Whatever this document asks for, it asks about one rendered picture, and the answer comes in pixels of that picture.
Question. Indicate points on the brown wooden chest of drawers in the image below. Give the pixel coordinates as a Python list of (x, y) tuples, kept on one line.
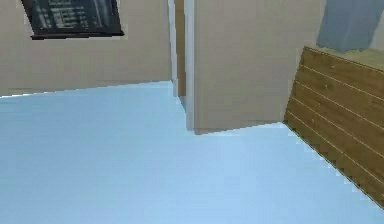
[(340, 103)]

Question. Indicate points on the black framed wall picture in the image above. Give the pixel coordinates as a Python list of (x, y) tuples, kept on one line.
[(71, 16)]

